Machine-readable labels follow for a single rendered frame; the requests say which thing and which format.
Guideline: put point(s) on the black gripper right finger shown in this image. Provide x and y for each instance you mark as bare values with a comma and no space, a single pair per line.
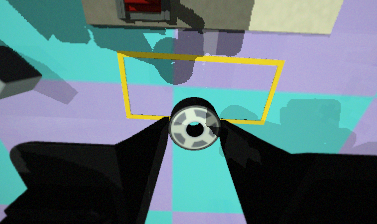
270,182

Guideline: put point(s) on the yellow rectangular outline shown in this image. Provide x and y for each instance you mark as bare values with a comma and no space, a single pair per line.
121,54

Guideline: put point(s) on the black and white wheel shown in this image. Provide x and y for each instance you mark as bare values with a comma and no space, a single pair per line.
194,137

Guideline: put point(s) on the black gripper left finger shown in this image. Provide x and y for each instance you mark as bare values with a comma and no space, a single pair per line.
129,168

